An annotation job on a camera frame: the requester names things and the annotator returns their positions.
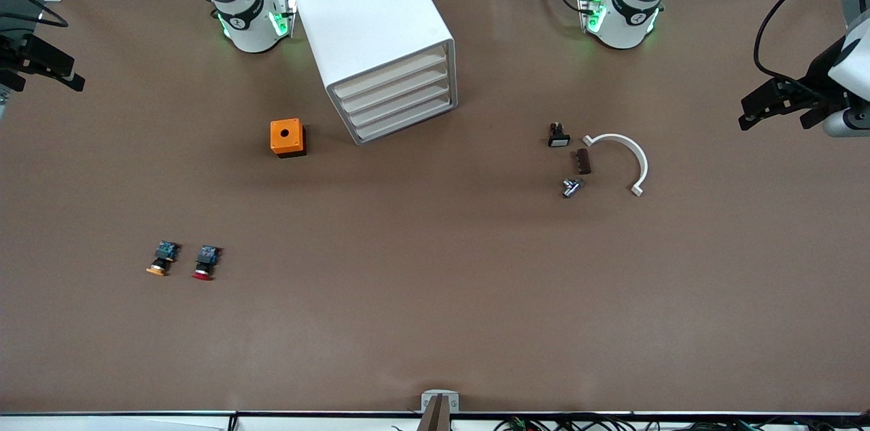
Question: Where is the white table edge rail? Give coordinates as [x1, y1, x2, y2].
[0, 409, 870, 431]

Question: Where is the white drawer cabinet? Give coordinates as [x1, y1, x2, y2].
[285, 0, 458, 147]

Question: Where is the white plastic drawer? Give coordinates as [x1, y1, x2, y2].
[337, 67, 451, 115]
[351, 96, 454, 144]
[331, 50, 449, 100]
[344, 82, 452, 129]

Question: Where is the red push button switch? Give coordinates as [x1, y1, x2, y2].
[191, 245, 223, 281]

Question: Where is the grey metal table bracket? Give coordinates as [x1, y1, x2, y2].
[421, 390, 460, 413]

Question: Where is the yellow push button switch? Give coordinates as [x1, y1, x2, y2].
[145, 241, 181, 277]

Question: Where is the orange button enclosure box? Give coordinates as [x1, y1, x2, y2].
[270, 118, 307, 158]

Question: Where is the black cable bundle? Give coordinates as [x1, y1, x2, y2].
[493, 414, 870, 431]

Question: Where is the white curved plastic bracket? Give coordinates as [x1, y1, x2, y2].
[582, 133, 650, 197]

